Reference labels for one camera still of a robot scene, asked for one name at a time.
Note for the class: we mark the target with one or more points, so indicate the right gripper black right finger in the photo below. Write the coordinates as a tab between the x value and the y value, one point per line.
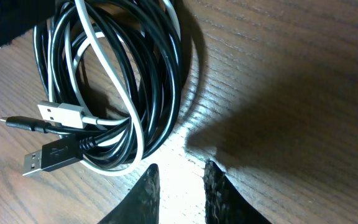
224	204

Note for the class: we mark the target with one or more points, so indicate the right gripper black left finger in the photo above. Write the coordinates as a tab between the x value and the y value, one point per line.
141	204

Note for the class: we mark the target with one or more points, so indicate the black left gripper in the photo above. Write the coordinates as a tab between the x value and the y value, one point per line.
18	16

